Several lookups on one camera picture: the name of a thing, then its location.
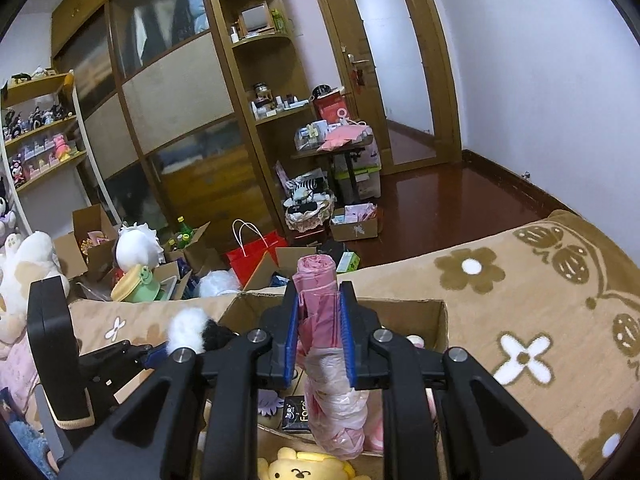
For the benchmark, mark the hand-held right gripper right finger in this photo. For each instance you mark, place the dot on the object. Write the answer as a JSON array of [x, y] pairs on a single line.
[[348, 345]]

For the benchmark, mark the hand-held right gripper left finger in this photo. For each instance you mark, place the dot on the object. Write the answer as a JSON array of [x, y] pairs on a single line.
[[293, 345]]

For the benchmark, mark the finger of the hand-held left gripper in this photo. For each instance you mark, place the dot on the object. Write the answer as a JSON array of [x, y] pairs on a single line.
[[152, 356]]

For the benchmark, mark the white black fluffy plush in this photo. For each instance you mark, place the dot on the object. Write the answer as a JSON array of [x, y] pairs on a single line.
[[192, 327]]

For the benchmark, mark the pink plastic bag roll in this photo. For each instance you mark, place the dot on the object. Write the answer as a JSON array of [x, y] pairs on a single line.
[[322, 410]]

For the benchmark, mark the black small packet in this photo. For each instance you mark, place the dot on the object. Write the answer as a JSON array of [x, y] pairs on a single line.
[[296, 415]]

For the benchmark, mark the yellow plush toy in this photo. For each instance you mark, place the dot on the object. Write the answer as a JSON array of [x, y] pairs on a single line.
[[305, 467]]

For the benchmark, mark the pink printed cloth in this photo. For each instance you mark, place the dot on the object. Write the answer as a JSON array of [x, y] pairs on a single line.
[[17, 370]]

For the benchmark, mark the green frog toy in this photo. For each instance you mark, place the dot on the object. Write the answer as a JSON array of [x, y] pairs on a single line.
[[135, 285]]

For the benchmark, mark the large white brown plush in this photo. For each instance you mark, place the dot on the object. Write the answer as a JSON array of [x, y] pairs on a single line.
[[27, 270]]

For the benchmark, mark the cardboard box with open flaps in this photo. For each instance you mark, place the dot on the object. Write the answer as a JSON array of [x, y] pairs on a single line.
[[282, 265]]

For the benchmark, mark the small green box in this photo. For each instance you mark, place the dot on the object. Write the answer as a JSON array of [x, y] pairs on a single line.
[[348, 262]]

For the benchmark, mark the large brown cardboard box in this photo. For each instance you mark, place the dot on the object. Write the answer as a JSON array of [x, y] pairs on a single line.
[[80, 250]]

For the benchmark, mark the red paper bag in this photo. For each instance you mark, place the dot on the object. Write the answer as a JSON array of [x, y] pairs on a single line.
[[252, 255]]

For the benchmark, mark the white round plush toy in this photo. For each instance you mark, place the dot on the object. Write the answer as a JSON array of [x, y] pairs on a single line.
[[137, 250]]

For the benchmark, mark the blue fuzzy cloth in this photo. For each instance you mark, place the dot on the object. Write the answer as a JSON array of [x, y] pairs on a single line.
[[25, 447]]

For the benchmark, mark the small cardboard box with packets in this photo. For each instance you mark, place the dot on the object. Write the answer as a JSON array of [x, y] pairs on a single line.
[[357, 227]]

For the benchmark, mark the green bottles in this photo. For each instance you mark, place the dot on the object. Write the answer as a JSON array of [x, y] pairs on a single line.
[[184, 232]]

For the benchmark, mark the woven basket with plush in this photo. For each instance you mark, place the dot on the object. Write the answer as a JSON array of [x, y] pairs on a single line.
[[307, 212]]

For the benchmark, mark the white plastic storage box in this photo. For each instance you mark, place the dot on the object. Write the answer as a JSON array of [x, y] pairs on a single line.
[[367, 175]]

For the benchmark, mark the small cluttered side table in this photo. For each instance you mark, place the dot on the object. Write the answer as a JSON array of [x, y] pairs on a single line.
[[340, 155]]

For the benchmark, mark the wooden figure display shelf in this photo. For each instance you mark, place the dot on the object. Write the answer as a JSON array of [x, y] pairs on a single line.
[[40, 135]]

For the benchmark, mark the red box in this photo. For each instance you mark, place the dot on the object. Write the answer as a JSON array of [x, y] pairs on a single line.
[[331, 105]]

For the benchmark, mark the wooden sliding door wardrobe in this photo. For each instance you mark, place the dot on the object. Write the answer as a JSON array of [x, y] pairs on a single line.
[[175, 100]]

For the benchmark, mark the wooden corner shelf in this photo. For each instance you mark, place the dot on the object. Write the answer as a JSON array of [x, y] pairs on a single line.
[[265, 60]]

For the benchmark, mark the wooden door with glass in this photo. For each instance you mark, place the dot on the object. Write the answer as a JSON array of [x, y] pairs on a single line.
[[340, 25]]

